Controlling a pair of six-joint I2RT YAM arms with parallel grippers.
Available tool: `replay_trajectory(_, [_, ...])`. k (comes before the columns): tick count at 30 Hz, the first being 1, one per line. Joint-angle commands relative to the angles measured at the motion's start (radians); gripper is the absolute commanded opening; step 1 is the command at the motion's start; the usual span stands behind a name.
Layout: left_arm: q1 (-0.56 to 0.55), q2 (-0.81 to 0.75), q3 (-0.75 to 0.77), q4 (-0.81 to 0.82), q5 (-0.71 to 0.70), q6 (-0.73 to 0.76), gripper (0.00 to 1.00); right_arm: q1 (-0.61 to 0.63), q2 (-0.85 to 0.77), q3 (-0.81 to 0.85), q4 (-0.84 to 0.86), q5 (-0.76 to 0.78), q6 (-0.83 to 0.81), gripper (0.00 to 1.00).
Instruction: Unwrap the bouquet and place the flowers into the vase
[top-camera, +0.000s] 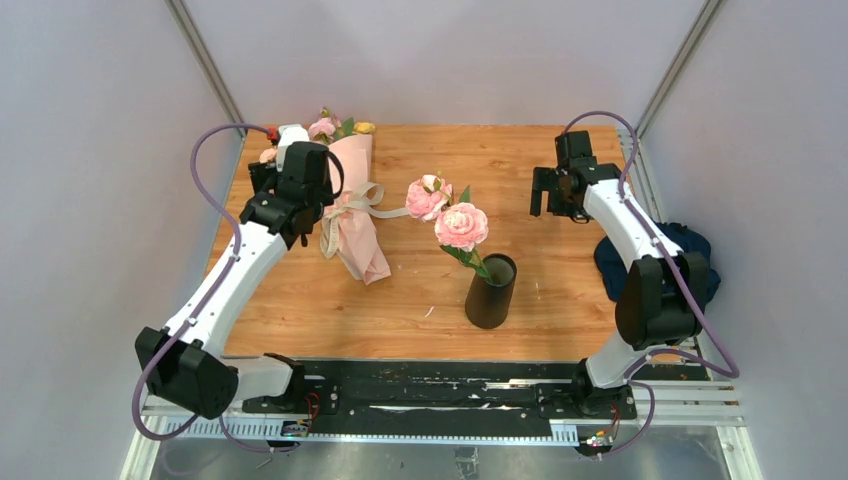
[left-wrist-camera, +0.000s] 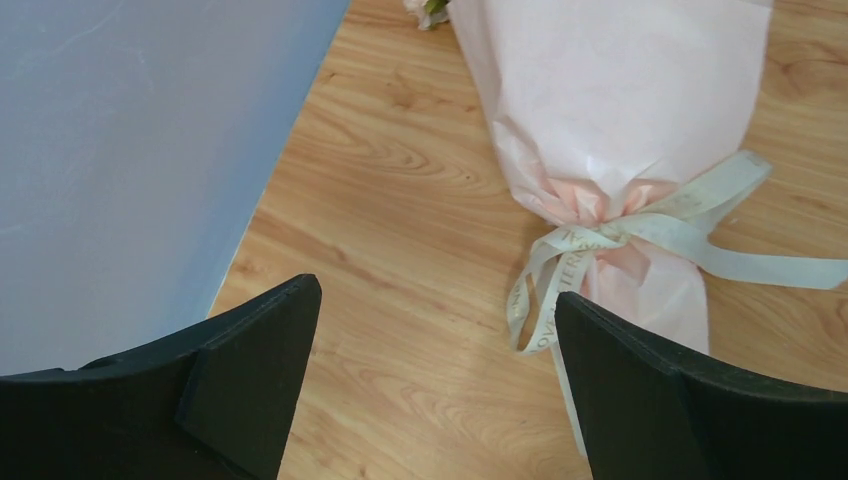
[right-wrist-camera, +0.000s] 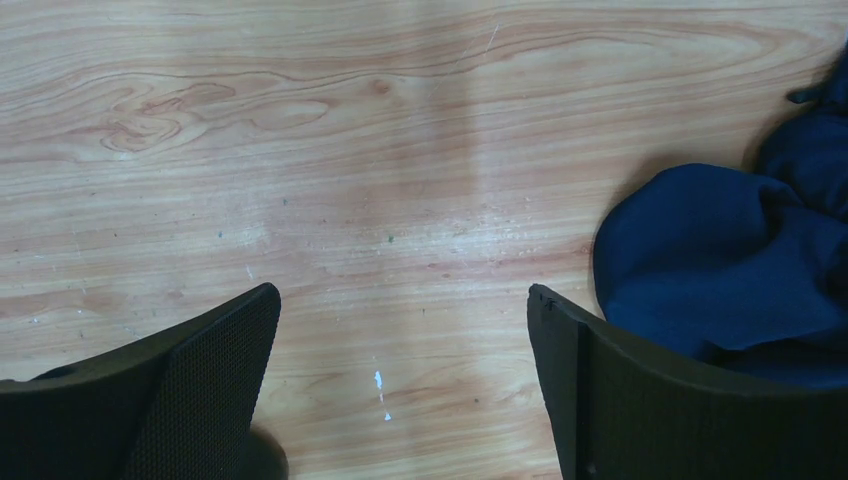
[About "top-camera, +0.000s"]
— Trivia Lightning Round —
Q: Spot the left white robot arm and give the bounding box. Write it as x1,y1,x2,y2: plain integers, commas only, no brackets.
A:
134,124,343,419

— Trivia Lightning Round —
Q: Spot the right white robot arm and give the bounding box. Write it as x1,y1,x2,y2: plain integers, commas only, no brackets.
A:
529,131,709,418

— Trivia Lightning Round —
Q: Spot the pink paper bouquet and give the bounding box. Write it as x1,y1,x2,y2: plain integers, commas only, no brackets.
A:
258,107,393,287

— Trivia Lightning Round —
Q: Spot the purple cable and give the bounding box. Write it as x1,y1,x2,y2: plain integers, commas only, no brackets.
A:
560,109,741,458
131,123,313,454

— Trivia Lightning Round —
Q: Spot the aluminium frame rail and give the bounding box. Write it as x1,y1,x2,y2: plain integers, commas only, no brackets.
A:
122,359,762,479

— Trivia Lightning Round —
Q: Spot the pink rose stem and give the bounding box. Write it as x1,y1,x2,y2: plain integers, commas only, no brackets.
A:
405,174,492,280

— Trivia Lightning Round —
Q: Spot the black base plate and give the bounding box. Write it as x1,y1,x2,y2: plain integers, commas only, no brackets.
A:
242,359,636,437

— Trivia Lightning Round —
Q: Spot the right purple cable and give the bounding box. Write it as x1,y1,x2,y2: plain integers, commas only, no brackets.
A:
560,109,741,458

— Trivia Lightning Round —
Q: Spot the dark blue cloth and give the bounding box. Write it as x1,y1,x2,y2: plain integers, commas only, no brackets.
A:
594,222,721,303

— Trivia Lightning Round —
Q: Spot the black cylindrical vase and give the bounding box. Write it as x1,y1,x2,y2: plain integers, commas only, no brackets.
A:
464,253,517,329

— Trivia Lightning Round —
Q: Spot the cream printed ribbon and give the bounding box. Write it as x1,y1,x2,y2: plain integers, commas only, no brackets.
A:
320,182,409,259

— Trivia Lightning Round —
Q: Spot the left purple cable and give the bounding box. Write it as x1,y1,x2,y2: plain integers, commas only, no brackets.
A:
131,123,313,454

